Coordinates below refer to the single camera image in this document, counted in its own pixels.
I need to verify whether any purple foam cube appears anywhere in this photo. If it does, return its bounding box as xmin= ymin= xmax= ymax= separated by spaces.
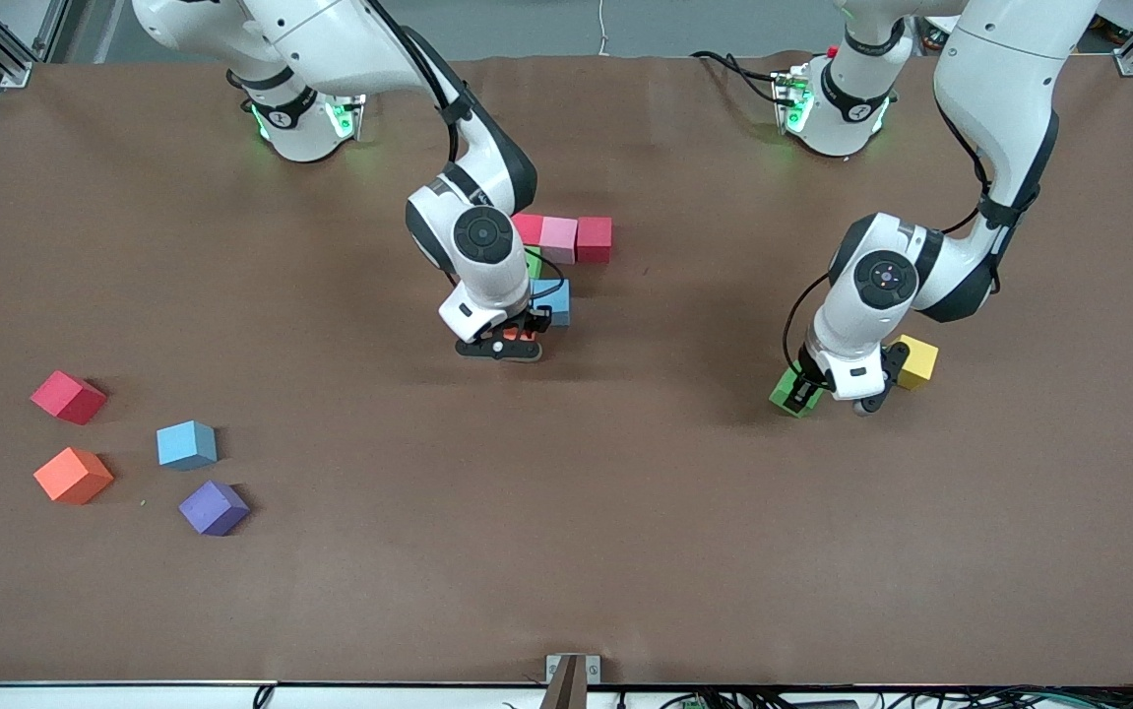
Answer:
xmin=178 ymin=480 xmax=252 ymax=538

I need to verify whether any yellow foam cube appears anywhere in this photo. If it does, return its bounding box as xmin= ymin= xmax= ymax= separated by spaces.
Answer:
xmin=896 ymin=334 xmax=940 ymax=392

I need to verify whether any pink foam cube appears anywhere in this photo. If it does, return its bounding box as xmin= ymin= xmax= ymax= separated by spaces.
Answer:
xmin=539 ymin=216 xmax=580 ymax=265

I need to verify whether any black base cable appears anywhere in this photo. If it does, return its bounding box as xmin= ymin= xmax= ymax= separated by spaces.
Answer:
xmin=690 ymin=49 xmax=786 ymax=107

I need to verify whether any table cover mat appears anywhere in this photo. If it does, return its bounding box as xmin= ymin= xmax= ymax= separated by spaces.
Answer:
xmin=0 ymin=54 xmax=1133 ymax=687

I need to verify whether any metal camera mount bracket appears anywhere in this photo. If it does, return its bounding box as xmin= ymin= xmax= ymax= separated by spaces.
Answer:
xmin=543 ymin=653 xmax=602 ymax=709

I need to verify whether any blue foam cube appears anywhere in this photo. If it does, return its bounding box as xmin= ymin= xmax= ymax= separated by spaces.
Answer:
xmin=156 ymin=419 xmax=219 ymax=471
xmin=531 ymin=279 xmax=573 ymax=328

